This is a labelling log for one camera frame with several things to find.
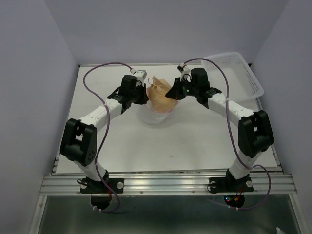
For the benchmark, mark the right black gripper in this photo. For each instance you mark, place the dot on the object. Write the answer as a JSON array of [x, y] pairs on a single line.
[[175, 92]]

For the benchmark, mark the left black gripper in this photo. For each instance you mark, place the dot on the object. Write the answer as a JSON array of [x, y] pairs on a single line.
[[144, 98]]

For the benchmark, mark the beige bra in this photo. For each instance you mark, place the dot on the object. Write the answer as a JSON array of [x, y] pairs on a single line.
[[157, 95]]

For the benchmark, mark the white mesh laundry bag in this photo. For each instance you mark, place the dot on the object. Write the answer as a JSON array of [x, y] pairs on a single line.
[[150, 116]]

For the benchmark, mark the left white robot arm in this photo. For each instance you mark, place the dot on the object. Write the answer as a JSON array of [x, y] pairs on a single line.
[[79, 140]]

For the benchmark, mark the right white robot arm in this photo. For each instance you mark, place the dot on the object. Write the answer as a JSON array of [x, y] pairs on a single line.
[[255, 134]]

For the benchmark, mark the white plastic basket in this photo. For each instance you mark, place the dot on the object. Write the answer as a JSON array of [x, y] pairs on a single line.
[[242, 82]]

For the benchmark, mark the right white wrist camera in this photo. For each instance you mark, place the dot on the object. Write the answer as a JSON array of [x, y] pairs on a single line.
[[184, 70]]

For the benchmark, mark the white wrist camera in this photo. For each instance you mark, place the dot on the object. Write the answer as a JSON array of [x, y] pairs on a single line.
[[184, 70], [140, 75]]

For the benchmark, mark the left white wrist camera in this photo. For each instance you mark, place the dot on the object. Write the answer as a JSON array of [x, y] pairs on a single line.
[[140, 75]]

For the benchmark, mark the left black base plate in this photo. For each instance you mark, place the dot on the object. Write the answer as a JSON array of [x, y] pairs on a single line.
[[88, 186]]

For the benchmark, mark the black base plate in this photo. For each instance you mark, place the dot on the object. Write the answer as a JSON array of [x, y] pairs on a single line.
[[88, 186], [229, 185]]

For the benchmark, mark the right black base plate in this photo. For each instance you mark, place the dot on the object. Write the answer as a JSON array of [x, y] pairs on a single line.
[[229, 185]]

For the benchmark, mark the aluminium mounting rail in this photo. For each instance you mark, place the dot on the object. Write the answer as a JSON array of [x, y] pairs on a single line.
[[171, 183]]

